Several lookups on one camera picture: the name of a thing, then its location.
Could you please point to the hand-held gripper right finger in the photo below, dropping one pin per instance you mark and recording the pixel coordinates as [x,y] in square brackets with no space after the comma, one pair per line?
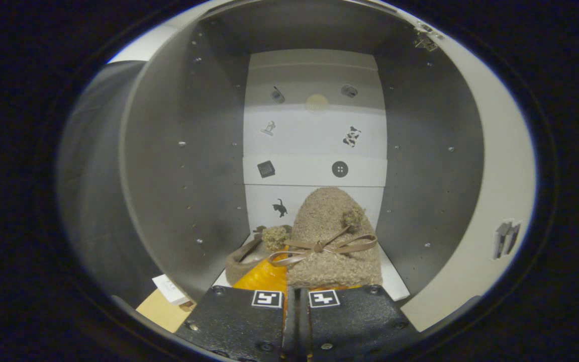
[350,322]

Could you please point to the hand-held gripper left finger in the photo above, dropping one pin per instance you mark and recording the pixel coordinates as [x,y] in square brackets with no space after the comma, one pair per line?
[239,322]

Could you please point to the brown fuzzy slipper shoe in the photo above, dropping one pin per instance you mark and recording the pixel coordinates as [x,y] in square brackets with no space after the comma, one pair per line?
[329,261]
[242,266]

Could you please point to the grey shoe cabinet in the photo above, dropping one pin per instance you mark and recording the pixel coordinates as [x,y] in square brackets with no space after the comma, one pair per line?
[194,151]

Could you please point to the white booklet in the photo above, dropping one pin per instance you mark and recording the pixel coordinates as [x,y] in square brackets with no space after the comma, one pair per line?
[169,289]

